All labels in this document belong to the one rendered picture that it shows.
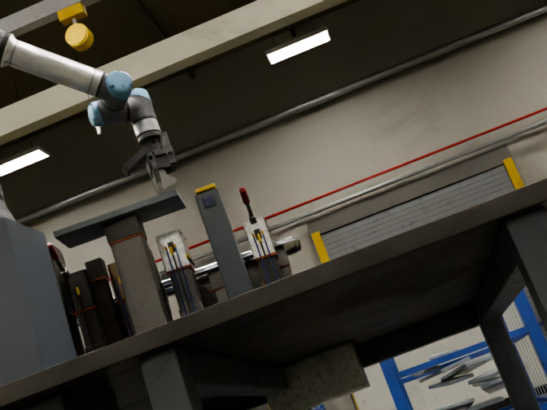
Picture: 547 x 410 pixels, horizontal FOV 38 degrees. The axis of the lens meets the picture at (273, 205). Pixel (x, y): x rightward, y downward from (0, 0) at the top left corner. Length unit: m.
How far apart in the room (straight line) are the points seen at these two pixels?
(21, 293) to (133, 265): 0.47
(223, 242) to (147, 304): 0.27
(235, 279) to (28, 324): 0.62
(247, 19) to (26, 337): 4.48
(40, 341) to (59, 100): 4.56
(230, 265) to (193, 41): 4.02
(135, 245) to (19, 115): 4.24
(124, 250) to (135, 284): 0.10
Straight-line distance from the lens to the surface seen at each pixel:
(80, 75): 2.29
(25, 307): 1.88
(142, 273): 2.26
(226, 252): 2.23
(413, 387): 10.17
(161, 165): 2.36
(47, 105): 6.35
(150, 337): 1.60
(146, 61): 6.16
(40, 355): 1.86
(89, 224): 2.30
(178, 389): 1.62
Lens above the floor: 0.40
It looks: 16 degrees up
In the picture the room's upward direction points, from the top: 20 degrees counter-clockwise
